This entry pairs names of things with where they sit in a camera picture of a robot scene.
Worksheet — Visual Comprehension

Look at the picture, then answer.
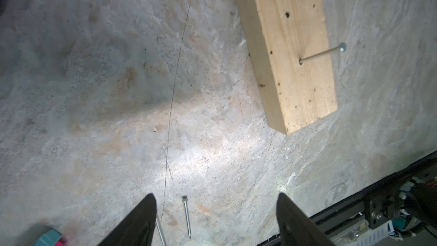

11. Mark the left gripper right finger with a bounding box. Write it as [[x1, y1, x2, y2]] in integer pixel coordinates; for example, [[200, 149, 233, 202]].
[[276, 192, 334, 246]]

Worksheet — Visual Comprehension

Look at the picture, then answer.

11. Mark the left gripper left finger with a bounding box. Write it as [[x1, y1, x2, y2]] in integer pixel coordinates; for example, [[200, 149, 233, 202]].
[[98, 193, 157, 246]]

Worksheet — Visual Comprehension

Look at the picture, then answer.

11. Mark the nail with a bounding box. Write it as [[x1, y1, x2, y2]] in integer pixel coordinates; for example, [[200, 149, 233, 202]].
[[299, 42, 347, 65], [156, 216, 167, 246], [182, 195, 192, 239]]

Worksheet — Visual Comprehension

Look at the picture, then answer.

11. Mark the wooden block with nails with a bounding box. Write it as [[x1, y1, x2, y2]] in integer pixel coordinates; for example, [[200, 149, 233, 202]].
[[236, 0, 338, 135]]

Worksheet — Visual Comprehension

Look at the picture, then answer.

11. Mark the pink toy car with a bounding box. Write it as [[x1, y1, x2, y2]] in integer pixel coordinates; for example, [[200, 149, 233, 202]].
[[32, 229, 65, 246]]

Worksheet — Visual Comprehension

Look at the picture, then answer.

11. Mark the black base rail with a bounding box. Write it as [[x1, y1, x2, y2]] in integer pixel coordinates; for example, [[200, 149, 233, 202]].
[[262, 152, 437, 246]]

